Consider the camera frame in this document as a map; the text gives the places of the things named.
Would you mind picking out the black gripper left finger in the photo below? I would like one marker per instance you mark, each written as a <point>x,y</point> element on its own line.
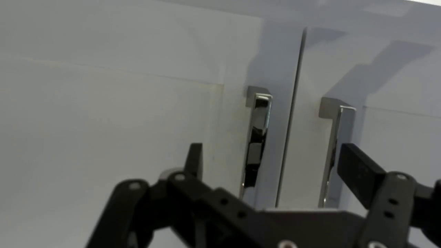
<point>193,164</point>

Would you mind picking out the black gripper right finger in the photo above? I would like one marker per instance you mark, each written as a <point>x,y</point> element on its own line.
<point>359,172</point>

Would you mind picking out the cabinet door handle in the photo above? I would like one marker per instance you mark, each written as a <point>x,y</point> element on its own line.
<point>259,101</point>
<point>342,117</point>

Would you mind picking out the left cabinet door handle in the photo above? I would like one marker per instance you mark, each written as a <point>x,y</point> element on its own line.
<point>259,101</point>

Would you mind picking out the right cabinet door handle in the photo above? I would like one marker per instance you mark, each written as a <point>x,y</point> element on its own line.
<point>342,117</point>

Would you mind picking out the white cabinet door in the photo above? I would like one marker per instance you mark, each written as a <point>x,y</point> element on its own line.
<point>98,91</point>
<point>397,124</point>

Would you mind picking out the white right cabinet door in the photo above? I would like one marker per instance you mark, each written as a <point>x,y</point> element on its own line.
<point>397,124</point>

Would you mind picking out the white left cabinet door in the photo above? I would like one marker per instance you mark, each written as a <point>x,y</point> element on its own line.
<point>98,91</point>

